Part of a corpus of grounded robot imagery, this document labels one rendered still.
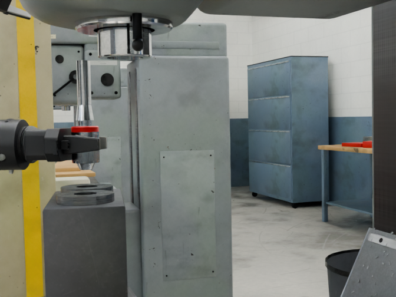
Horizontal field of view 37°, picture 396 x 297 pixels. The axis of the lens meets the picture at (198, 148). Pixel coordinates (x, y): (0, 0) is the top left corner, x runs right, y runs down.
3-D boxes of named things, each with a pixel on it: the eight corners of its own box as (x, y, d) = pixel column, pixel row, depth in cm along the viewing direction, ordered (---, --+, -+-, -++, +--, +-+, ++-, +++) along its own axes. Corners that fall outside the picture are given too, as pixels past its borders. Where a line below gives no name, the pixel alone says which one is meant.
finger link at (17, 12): (29, 11, 141) (4, 3, 137) (31, 18, 139) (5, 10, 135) (27, 17, 142) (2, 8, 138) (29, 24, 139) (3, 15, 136)
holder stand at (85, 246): (46, 335, 86) (41, 200, 85) (57, 291, 107) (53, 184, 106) (128, 329, 88) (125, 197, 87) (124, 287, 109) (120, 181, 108)
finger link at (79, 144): (100, 153, 98) (63, 154, 99) (99, 134, 98) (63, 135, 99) (98, 154, 97) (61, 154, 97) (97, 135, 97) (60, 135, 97)
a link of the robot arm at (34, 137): (56, 117, 94) (-16, 118, 95) (58, 177, 95) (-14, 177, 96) (77, 117, 107) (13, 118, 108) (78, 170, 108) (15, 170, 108)
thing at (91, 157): (66, 162, 100) (65, 132, 100) (86, 161, 104) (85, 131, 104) (85, 164, 98) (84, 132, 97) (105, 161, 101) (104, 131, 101)
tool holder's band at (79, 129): (65, 132, 100) (65, 126, 100) (85, 131, 104) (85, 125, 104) (84, 132, 97) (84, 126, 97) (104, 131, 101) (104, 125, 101)
